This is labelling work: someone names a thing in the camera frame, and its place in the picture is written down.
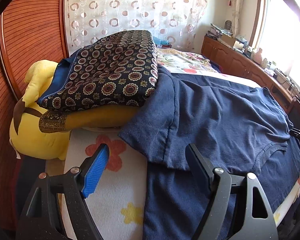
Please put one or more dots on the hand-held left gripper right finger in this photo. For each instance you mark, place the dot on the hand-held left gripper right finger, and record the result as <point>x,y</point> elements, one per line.
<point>200,166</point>

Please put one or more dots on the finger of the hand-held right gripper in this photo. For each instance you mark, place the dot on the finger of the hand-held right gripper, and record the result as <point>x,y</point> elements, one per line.
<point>295,132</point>

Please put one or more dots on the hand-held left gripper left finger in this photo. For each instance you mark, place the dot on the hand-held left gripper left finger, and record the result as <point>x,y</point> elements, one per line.
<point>95,172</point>

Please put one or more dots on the navy printed t-shirt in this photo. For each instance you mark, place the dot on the navy printed t-shirt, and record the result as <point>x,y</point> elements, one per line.
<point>215,110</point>

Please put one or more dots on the white flower-print bedsheet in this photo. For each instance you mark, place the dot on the white flower-print bedsheet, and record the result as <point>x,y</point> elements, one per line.
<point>115,192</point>

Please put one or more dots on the mustard yellow folded cloth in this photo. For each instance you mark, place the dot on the mustard yellow folded cloth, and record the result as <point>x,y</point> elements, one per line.
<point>97,117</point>

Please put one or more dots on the yellow plush toy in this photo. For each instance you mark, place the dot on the yellow plush toy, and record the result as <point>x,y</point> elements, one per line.
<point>40,145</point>

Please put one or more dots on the pink bottle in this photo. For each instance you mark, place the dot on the pink bottle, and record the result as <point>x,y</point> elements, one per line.
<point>258,56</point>

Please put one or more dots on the wooden framed window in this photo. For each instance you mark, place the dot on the wooden framed window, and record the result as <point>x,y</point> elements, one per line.
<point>285,42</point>

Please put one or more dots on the long wooden cabinet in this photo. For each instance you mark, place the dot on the long wooden cabinet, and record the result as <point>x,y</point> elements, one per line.
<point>230,57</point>

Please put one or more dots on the dark patterned pillow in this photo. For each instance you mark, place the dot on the dark patterned pillow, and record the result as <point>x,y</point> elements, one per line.
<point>110,70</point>

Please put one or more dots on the cardboard box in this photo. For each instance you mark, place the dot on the cardboard box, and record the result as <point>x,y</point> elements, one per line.
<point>227,40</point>

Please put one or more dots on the stack of folded cloths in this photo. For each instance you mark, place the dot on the stack of folded cloths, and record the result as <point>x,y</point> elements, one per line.
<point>218,30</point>

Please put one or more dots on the blue tissue packet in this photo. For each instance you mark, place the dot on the blue tissue packet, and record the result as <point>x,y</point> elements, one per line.
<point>162,43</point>

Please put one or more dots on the beige window curtain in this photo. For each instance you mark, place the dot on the beige window curtain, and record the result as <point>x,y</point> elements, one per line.
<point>236,5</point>

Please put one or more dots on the brown slatted wooden wardrobe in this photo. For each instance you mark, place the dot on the brown slatted wooden wardrobe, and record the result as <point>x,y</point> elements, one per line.
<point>27,42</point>

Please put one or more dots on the sheer circle-patterned curtain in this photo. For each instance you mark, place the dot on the sheer circle-patterned curtain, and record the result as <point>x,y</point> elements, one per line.
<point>130,10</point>

